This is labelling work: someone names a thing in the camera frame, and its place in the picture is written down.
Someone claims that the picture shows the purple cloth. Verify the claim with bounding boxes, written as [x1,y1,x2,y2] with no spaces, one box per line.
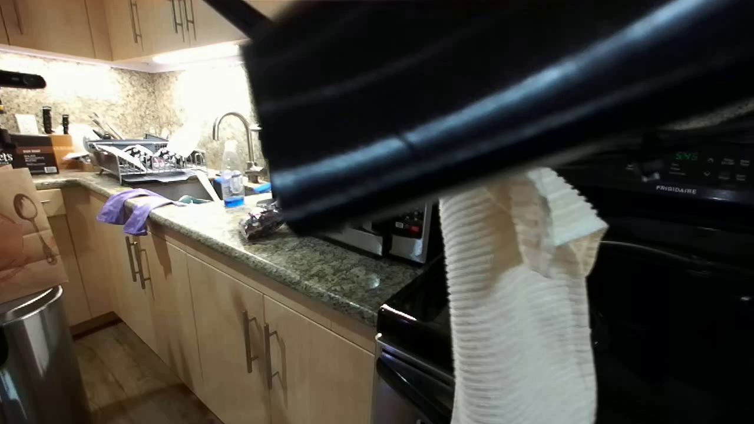
[97,188,167,235]

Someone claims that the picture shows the clear water bottle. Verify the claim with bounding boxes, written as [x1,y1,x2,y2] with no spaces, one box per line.
[219,170,245,209]

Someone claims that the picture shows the wooden cabinets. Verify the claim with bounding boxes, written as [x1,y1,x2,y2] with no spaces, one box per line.
[42,183,375,424]
[0,0,242,60]

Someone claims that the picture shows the dish drying rack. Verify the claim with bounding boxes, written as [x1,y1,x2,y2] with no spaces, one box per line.
[85,138,204,183]

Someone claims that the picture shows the wooden upper cabinets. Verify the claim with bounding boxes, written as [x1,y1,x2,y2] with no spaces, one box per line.
[0,0,242,60]

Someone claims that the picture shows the chrome kitchen faucet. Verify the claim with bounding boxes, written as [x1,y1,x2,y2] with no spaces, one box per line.
[209,111,264,180]

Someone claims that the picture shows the black electric stove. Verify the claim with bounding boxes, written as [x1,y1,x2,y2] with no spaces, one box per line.
[372,129,754,424]

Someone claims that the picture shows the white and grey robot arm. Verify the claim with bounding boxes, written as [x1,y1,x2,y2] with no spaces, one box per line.
[204,0,754,233]

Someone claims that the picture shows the stainless steel trash can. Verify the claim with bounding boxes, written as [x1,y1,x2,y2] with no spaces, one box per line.
[0,285,91,424]

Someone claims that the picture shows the white ribbed towel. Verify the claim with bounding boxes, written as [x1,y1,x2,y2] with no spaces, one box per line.
[441,166,604,424]

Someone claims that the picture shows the wooden lower cabinets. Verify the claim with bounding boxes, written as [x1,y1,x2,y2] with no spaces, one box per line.
[42,183,375,424]

